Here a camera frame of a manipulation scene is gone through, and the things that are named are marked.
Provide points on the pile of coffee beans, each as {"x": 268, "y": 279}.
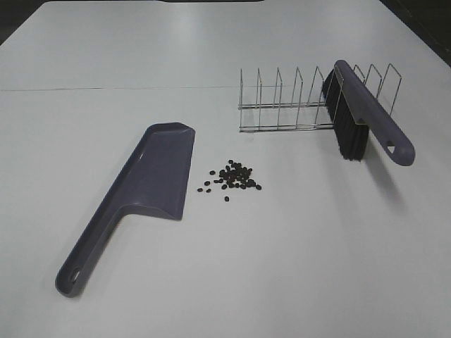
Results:
{"x": 229, "y": 179}

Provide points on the purple plastic dustpan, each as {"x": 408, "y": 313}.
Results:
{"x": 153, "y": 182}

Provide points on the purple hand brush black bristles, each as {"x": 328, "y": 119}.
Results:
{"x": 355, "y": 113}

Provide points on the chrome wire dish rack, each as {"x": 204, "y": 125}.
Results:
{"x": 299, "y": 104}

